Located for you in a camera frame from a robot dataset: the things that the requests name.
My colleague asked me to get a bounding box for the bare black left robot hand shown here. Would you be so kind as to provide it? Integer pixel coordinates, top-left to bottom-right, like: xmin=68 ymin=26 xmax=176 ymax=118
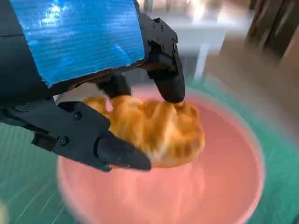
xmin=0 ymin=0 xmax=186 ymax=173

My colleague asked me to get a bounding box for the green cutting mat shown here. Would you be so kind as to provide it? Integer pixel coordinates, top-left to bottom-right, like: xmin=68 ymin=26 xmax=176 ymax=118
xmin=0 ymin=72 xmax=299 ymax=224

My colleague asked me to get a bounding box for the long striped toy bread loaf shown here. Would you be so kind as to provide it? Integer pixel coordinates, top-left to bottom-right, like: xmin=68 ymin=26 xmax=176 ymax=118
xmin=81 ymin=94 xmax=206 ymax=169

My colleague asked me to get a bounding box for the round pale toy bread bun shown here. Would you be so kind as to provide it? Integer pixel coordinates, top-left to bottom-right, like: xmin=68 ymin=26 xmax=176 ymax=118
xmin=0 ymin=198 xmax=9 ymax=224

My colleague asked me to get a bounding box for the pink bowl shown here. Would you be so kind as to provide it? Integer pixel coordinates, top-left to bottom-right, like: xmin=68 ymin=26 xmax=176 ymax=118
xmin=56 ymin=84 xmax=266 ymax=224

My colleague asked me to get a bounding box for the large white mesh cabinet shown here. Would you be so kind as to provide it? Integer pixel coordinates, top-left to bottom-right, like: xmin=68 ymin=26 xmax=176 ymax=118
xmin=140 ymin=0 xmax=254 ymax=80

